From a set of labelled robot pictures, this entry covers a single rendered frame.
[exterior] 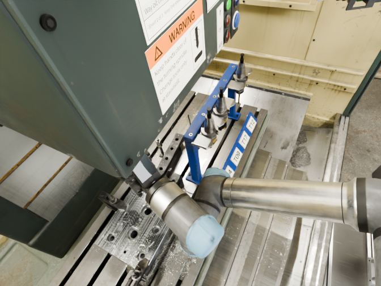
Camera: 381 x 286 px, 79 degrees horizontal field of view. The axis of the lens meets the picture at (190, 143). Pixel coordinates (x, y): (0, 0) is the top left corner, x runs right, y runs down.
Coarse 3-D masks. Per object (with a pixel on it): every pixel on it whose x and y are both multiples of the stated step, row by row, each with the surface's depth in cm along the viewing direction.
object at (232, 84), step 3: (231, 81) 101; (234, 81) 101; (228, 84) 100; (231, 84) 100; (234, 84) 100; (237, 84) 100; (240, 84) 99; (243, 84) 99; (228, 87) 99; (231, 87) 99; (234, 87) 99; (237, 87) 98; (240, 87) 98; (243, 87) 98
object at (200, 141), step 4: (196, 136) 85; (200, 136) 85; (204, 136) 84; (196, 140) 84; (200, 140) 83; (204, 140) 83; (208, 140) 83; (212, 140) 83; (192, 144) 83; (196, 144) 83; (200, 144) 82; (204, 144) 82; (208, 144) 82; (212, 144) 82; (204, 148) 81; (208, 148) 81
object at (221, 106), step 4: (224, 96) 85; (220, 100) 85; (224, 100) 86; (216, 104) 89; (220, 104) 87; (224, 104) 87; (216, 108) 89; (220, 108) 88; (224, 108) 88; (220, 112) 89
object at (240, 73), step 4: (240, 64) 96; (244, 64) 96; (240, 68) 97; (244, 68) 97; (236, 72) 100; (240, 72) 98; (244, 72) 99; (236, 76) 101; (240, 76) 100; (244, 76) 100
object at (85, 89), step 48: (0, 0) 14; (48, 0) 16; (96, 0) 20; (0, 48) 18; (48, 48) 17; (96, 48) 21; (144, 48) 27; (0, 96) 28; (48, 96) 21; (96, 96) 23; (144, 96) 30; (48, 144) 35; (96, 144) 26; (144, 144) 33
